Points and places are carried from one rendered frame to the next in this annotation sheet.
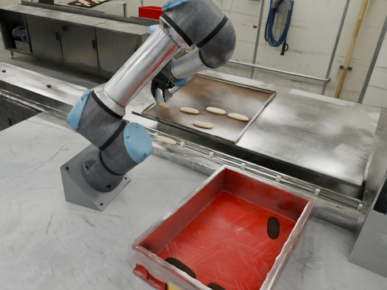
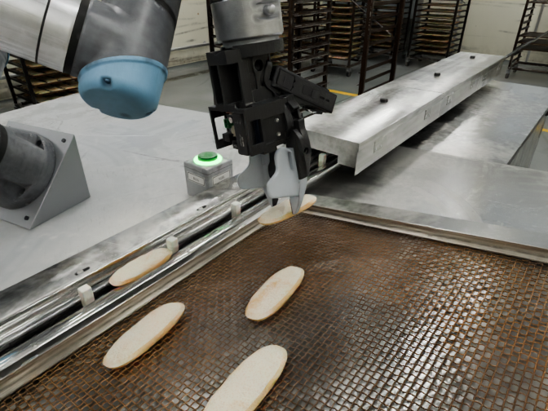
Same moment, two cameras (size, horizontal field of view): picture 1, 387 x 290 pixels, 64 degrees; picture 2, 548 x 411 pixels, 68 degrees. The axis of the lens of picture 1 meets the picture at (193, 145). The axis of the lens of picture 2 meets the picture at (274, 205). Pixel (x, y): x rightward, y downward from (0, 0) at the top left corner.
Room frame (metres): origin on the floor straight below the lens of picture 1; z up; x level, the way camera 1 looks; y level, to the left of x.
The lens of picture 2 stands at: (1.46, -0.30, 1.22)
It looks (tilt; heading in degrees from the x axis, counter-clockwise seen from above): 30 degrees down; 99
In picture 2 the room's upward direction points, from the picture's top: straight up
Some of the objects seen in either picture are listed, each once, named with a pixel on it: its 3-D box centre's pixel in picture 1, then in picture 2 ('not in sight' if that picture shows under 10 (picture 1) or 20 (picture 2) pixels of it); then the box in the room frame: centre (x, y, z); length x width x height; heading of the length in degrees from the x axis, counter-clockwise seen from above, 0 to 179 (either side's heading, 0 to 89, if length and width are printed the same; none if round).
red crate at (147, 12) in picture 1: (159, 12); not in sight; (5.00, 0.65, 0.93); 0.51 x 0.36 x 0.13; 65
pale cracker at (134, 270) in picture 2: (166, 139); (141, 264); (1.20, 0.12, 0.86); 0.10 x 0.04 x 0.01; 61
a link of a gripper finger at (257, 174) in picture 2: (159, 98); (256, 177); (1.36, 0.17, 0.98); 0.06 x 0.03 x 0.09; 51
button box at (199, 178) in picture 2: not in sight; (210, 184); (1.22, 0.41, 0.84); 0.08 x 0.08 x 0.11; 61
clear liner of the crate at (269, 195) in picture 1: (231, 232); not in sight; (0.65, -0.12, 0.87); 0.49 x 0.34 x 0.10; 148
